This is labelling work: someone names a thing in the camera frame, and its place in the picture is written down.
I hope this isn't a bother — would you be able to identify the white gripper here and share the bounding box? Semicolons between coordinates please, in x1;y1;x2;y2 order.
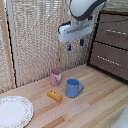
58;18;96;52

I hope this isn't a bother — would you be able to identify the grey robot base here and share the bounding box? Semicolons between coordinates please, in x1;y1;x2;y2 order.
111;105;128;128

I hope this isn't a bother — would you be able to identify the dark wooden drawer cabinet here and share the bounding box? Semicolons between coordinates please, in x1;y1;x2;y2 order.
86;9;128;83

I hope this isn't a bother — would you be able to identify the bamboo screen panel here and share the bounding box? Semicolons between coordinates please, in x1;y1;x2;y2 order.
59;0;101;73
0;0;16;94
6;0;65;88

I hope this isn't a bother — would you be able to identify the pink cup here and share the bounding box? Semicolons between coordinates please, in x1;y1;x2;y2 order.
49;68;63;87

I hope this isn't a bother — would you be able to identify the blue mug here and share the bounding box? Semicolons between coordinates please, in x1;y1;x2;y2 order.
65;78;85;99

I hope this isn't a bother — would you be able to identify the yellow rectangular block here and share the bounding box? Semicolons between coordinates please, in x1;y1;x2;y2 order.
46;89;64;103

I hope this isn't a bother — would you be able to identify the white patterned plate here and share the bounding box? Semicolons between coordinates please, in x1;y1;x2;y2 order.
0;95;35;128

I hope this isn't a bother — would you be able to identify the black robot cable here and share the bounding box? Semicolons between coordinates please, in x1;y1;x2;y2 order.
94;17;128;25

